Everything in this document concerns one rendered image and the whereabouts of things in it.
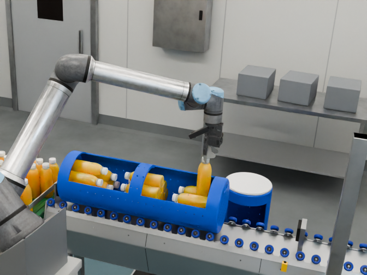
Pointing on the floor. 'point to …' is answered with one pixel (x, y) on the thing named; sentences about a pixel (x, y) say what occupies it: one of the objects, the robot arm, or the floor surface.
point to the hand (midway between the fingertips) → (205, 159)
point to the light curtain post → (347, 203)
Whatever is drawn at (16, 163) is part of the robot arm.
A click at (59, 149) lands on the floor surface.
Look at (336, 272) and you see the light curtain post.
